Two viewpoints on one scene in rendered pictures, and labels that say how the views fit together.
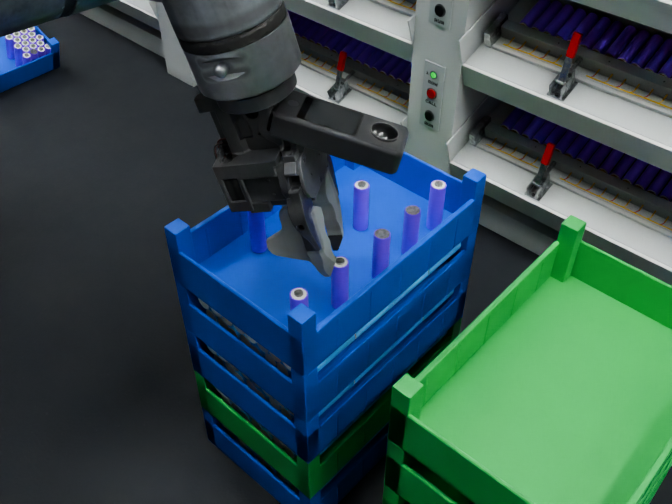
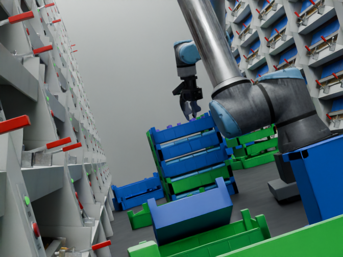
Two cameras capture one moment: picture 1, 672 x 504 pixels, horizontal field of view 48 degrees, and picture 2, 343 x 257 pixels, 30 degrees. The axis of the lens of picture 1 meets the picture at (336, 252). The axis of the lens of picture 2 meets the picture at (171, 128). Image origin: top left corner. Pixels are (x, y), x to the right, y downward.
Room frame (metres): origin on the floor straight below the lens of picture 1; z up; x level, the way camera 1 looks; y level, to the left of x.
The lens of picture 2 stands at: (2.87, 2.01, 0.30)
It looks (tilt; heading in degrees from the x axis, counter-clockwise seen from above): 1 degrees up; 223
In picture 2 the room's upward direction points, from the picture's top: 17 degrees counter-clockwise
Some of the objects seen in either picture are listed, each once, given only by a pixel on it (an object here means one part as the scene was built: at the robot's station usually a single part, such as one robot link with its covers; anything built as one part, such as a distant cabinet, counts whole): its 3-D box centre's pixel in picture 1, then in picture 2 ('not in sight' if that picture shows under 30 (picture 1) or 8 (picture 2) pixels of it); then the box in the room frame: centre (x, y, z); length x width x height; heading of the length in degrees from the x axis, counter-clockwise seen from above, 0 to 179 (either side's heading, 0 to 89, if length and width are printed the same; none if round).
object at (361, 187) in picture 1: (361, 205); not in sight; (0.67, -0.03, 0.36); 0.02 x 0.02 x 0.06
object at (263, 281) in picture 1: (331, 226); (182, 127); (0.63, 0.00, 0.36); 0.30 x 0.20 x 0.08; 138
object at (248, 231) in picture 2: not in sight; (202, 245); (1.71, 0.93, 0.04); 0.30 x 0.20 x 0.08; 138
